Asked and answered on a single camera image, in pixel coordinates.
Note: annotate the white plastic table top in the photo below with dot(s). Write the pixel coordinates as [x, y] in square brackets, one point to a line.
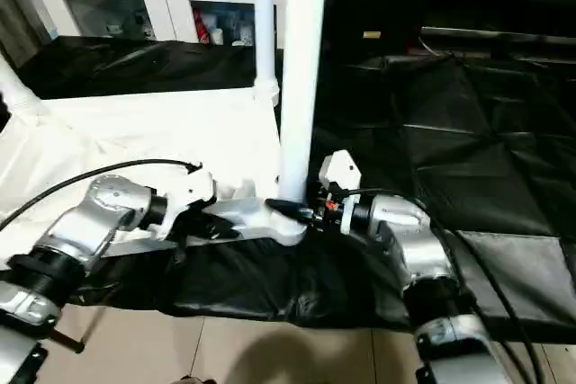
[135, 132]

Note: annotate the white plastic table leg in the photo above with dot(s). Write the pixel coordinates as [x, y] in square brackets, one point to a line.
[18, 87]
[263, 20]
[299, 65]

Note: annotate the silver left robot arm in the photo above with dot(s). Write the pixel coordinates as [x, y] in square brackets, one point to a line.
[90, 217]

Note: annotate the black work surface mat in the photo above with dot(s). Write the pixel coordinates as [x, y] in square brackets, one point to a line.
[405, 132]

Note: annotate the red item in cabinet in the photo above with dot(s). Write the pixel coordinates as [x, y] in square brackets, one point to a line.
[201, 26]

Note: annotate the white figurine in cabinet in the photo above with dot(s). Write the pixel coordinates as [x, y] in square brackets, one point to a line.
[113, 29]

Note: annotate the grey metal bar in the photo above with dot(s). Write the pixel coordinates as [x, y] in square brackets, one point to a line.
[495, 34]

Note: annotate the grey curtain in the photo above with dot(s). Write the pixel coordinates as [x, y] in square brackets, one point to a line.
[22, 11]

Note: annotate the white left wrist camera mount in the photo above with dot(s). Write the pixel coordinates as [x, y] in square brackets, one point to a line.
[191, 186]

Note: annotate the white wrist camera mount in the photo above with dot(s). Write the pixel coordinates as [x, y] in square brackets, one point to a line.
[191, 186]
[342, 168]

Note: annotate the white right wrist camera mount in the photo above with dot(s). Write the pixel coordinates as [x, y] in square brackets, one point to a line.
[342, 168]

